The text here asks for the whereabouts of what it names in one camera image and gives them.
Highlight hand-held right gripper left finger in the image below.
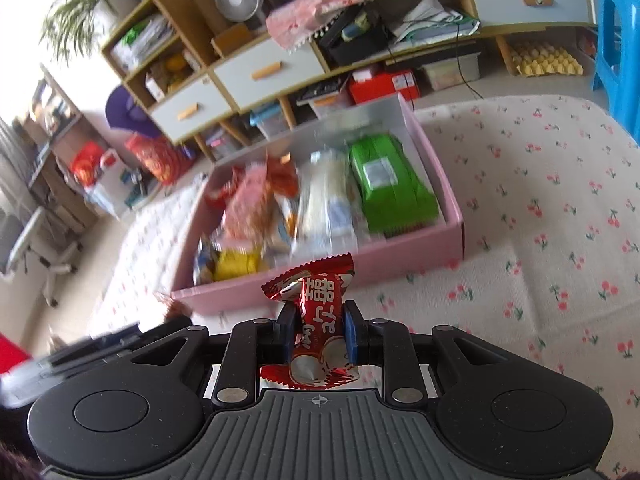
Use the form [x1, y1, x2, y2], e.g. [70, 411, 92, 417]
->
[127, 304, 297, 406]

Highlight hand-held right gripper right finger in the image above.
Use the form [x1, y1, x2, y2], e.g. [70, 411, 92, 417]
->
[343, 301, 506, 405]

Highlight red candy packet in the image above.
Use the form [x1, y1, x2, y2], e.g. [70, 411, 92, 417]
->
[203, 182, 239, 209]
[260, 253, 362, 390]

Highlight yellow snack packet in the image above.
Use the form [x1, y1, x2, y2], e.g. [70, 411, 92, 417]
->
[214, 247, 262, 282]

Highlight pink cardboard box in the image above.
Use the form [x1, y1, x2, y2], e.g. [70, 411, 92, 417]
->
[170, 92, 466, 317]

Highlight silver cookie packet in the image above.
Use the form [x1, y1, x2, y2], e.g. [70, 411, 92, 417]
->
[260, 195, 297, 257]

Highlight pink candy packet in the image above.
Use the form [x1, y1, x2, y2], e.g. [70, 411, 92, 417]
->
[220, 161, 282, 242]

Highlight white bread packet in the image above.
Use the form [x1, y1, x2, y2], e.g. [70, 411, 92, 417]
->
[295, 149, 362, 252]

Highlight green snack packet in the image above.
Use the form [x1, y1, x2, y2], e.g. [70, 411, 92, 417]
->
[347, 132, 441, 235]

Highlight red stool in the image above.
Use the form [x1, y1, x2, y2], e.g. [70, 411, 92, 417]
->
[0, 330, 32, 377]

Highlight white office chair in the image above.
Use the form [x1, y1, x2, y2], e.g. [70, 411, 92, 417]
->
[0, 205, 84, 309]

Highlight white shopping bag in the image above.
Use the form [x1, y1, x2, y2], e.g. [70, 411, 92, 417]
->
[82, 147, 131, 219]

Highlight red gift bag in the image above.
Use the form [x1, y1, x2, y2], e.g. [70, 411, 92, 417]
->
[70, 141, 109, 187]

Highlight clear storage box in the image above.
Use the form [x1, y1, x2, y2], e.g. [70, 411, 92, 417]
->
[202, 125, 246, 161]
[417, 55, 482, 92]

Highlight blue lid storage box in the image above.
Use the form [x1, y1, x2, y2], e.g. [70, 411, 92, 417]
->
[249, 102, 294, 141]

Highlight cherry print tablecloth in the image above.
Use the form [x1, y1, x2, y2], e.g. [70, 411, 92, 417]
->
[97, 95, 640, 480]

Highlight red printed bag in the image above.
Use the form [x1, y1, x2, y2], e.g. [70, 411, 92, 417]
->
[125, 132, 194, 184]

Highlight orange lid storage box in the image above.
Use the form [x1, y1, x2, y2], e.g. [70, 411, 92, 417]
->
[297, 77, 352, 121]

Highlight wooden shelf unit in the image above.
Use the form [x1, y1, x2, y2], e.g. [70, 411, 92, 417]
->
[20, 65, 101, 233]

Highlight red shoebox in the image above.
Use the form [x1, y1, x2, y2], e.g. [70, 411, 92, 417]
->
[348, 70, 421, 106]

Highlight purple fabric item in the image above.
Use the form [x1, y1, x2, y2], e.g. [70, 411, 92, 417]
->
[103, 85, 166, 137]

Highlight black storage case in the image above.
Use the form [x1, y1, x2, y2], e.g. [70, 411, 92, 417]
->
[318, 5, 392, 66]

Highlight blue green pouch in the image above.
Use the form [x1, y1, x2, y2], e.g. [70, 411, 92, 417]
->
[342, 12, 371, 41]

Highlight pink floral cloth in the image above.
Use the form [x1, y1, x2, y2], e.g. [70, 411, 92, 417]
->
[265, 0, 592, 52]

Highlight paper pile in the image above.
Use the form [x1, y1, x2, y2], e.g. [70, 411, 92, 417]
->
[392, 0, 482, 44]

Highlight yellow egg tray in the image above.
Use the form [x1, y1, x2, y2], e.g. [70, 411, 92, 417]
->
[505, 40, 586, 77]

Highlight potted plant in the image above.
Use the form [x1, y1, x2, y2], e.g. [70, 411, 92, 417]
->
[42, 0, 143, 62]

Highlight blue plastic stool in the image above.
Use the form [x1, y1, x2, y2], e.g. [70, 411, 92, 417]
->
[592, 0, 640, 137]

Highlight white drawer wooden handle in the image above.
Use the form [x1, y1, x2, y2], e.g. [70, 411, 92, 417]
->
[212, 40, 329, 111]
[467, 0, 599, 27]
[149, 76, 234, 144]

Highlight black power cable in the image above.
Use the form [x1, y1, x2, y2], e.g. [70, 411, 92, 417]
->
[350, 0, 482, 102]

